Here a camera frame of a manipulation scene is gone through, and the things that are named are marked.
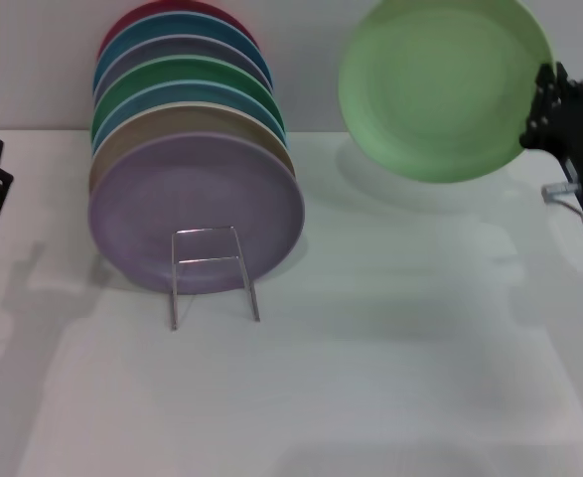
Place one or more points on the teal blue plate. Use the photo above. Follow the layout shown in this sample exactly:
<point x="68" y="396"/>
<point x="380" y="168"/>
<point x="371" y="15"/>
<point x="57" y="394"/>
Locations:
<point x="182" y="24"/>

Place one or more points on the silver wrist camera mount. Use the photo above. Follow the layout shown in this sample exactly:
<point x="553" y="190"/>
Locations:
<point x="561" y="189"/>

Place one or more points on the light green plate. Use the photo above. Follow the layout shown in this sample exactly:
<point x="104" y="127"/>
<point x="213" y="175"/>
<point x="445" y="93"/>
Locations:
<point x="440" y="89"/>

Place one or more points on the beige plate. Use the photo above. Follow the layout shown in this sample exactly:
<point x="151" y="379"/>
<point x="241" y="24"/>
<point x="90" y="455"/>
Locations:
<point x="187" y="119"/>

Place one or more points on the dark green plate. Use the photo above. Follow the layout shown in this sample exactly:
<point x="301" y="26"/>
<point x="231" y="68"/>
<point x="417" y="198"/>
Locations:
<point x="187" y="69"/>

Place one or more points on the dark red plate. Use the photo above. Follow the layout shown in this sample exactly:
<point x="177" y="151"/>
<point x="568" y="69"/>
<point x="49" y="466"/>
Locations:
<point x="122" y="20"/>

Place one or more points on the lilac plate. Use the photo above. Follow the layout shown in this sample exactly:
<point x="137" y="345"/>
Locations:
<point x="196" y="199"/>

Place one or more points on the grey purple plate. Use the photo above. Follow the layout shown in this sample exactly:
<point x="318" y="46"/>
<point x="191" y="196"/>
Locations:
<point x="187" y="47"/>

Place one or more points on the light blue plate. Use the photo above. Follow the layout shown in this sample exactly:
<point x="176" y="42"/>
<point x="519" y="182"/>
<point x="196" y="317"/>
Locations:
<point x="187" y="92"/>

